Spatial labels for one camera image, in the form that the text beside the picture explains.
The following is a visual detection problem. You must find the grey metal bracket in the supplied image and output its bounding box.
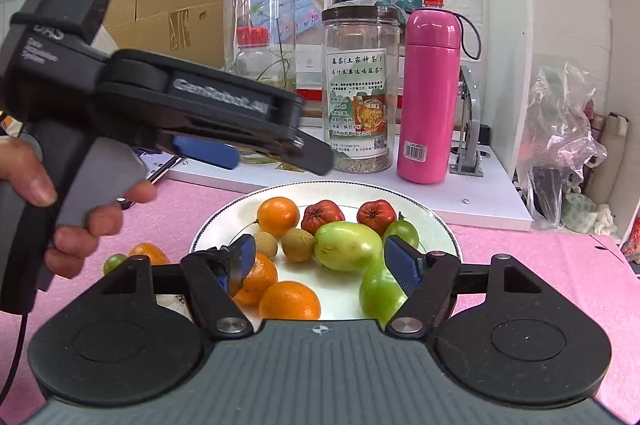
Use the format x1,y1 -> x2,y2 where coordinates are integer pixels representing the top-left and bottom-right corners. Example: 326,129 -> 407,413
448,65 -> 493,178

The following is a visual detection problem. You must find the pink floral tablecloth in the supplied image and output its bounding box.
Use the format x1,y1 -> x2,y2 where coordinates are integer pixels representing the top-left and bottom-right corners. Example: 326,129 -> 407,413
0,178 -> 640,416

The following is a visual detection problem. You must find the labelled clear plastic jar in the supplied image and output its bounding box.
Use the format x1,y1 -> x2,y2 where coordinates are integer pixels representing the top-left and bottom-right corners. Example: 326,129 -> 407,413
321,5 -> 402,174

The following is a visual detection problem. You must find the red-capped bottle with plants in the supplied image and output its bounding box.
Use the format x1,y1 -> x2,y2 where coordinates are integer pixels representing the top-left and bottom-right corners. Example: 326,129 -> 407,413
231,26 -> 297,166

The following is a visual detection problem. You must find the red packet in clear wrap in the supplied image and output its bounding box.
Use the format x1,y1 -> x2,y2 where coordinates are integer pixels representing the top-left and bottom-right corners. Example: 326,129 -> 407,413
620,215 -> 640,266

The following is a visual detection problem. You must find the black smartphone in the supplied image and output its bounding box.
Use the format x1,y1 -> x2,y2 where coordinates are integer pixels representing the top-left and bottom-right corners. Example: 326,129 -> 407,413
117,155 -> 182,211

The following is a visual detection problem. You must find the orange tangerine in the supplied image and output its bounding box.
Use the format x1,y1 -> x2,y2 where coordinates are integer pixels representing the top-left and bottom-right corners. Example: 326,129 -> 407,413
128,242 -> 171,266
258,281 -> 322,321
231,252 -> 279,306
256,197 -> 301,238

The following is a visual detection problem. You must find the pink water bottle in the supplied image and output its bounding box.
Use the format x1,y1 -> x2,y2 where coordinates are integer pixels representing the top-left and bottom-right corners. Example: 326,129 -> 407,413
396,0 -> 481,185

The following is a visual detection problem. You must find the crumpled clear plastic bag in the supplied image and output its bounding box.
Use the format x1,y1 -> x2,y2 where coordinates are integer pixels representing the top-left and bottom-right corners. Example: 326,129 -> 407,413
515,60 -> 608,218

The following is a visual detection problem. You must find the person's left hand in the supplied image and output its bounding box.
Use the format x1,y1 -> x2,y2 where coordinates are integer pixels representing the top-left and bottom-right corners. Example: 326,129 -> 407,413
0,136 -> 158,280

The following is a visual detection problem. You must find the white plate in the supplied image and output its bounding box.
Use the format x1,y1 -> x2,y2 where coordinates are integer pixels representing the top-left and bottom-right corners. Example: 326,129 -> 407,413
190,181 -> 463,321

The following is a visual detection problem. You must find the red wax apple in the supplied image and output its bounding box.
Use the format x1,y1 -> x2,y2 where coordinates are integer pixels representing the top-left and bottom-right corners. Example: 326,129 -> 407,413
301,200 -> 346,235
357,200 -> 397,236

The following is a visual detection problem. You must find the small green jujube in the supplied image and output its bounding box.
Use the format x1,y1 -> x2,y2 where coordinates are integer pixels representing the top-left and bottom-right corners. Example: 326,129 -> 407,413
103,253 -> 128,276
383,219 -> 420,251

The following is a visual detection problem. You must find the black cable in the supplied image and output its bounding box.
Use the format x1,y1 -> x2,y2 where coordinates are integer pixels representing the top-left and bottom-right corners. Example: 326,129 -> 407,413
0,312 -> 29,398

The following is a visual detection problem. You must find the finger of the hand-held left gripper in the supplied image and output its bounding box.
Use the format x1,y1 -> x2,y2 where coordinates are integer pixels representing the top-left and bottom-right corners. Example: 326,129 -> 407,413
277,130 -> 334,176
172,135 -> 240,170

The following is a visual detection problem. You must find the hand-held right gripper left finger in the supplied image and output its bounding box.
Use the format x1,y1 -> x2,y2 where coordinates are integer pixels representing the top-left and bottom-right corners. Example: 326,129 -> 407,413
102,235 -> 258,340

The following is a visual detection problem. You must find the brown longan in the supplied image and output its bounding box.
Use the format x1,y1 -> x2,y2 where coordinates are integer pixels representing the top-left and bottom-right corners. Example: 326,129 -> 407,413
252,231 -> 278,260
282,228 -> 317,263

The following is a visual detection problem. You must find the white shelf unit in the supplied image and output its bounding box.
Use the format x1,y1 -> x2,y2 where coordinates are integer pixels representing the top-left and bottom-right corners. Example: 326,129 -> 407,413
525,0 -> 640,246

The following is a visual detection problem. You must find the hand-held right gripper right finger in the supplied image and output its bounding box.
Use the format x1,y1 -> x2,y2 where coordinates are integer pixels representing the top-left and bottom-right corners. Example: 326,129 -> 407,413
384,237 -> 543,340

